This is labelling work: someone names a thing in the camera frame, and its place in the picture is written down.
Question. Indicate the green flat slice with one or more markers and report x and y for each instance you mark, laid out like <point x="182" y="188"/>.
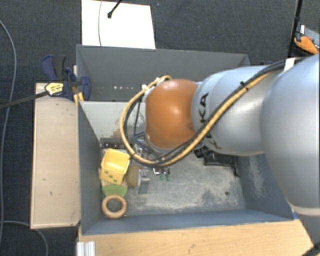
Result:
<point x="113" y="190"/>

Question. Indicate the grey metal bin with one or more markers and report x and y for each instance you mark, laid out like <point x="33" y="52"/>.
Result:
<point x="190" y="195"/>

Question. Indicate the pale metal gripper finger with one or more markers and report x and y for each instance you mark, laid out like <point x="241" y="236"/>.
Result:
<point x="144" y="185"/>

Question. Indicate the brown kiwi fruit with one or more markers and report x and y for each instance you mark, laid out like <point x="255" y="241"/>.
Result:
<point x="132" y="176"/>

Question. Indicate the yellow cup with green dots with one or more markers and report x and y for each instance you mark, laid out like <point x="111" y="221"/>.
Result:
<point x="113" y="170"/>

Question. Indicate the pale wood flat board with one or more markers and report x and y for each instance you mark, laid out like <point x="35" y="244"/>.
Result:
<point x="55" y="160"/>

